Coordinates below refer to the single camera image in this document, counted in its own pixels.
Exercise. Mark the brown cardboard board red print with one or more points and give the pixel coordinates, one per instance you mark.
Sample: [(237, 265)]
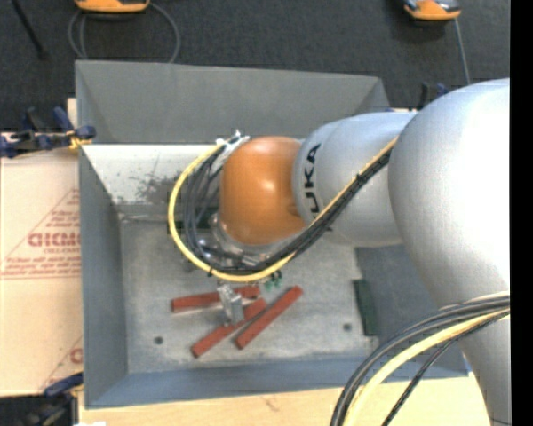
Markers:
[(35, 309)]

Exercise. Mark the grey metal bin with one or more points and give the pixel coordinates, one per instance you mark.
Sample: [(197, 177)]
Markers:
[(160, 255)]

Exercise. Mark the red-brown flat block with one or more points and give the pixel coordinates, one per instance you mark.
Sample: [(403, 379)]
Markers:
[(213, 339), (195, 302), (271, 315)]

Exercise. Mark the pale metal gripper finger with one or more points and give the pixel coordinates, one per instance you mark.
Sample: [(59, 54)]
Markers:
[(236, 309), (224, 294)]

